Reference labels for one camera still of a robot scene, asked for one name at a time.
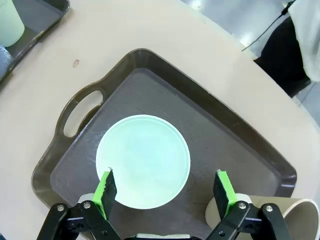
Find dark brown handled tray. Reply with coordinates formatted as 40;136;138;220
0;0;72;83
31;48;298;240

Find person in cream shirt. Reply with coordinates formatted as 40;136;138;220
254;0;320;98

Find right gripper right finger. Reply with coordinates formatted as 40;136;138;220
204;169;291;240

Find thin black cable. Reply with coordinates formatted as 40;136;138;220
241;0;296;52

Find pale green bowl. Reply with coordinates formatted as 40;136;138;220
95;114;191;210

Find brown tall cup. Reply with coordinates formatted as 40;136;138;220
205;192;320;240

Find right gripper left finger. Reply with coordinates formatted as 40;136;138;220
36;168;123;240

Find pale green tall cup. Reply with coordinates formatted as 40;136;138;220
0;0;26;48

